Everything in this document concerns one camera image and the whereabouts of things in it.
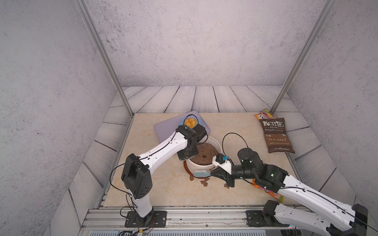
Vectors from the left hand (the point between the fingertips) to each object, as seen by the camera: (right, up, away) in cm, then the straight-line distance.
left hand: (193, 158), depth 80 cm
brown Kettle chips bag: (+58, +10, +24) cm, 64 cm away
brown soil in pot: (+8, +2, +6) cm, 11 cm away
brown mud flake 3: (+13, -7, -19) cm, 24 cm away
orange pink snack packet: (+57, +26, +37) cm, 73 cm away
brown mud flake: (+7, -16, +5) cm, 18 cm away
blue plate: (+5, +20, +34) cm, 40 cm away
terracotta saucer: (-3, -8, +7) cm, 12 cm away
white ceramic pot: (0, -3, -4) cm, 5 cm away
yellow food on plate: (-2, +20, +31) cm, 37 cm away
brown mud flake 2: (-1, -13, +7) cm, 15 cm away
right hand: (+9, -4, -14) cm, 17 cm away
